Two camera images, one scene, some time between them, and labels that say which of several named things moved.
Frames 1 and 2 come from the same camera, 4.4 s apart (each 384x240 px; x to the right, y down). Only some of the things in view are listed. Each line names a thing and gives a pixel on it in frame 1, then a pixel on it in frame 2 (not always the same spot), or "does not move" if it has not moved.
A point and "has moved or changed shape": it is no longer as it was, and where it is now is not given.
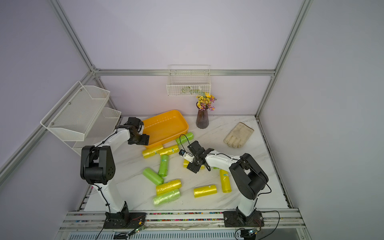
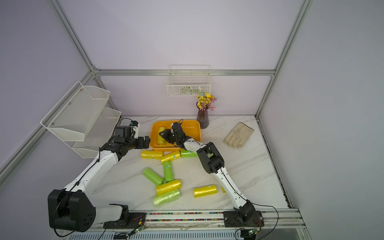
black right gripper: [193, 167] -> [167, 132]
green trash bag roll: [153, 176] does not move
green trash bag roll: [163, 168] -> [168, 171]
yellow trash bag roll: [186, 163] -> [161, 140]
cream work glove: [238, 135] does not move
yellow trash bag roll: [205, 191] does not move
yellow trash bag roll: [166, 151] -> [171, 156]
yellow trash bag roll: [152, 152] has moved or changed shape
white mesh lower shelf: [103, 125] does not move
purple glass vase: [202, 118] does not move
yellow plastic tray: [164, 128] has moved or changed shape
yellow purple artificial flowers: [205, 101] does not move
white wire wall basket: [185, 80] does not move
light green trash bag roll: [160, 199] does not move
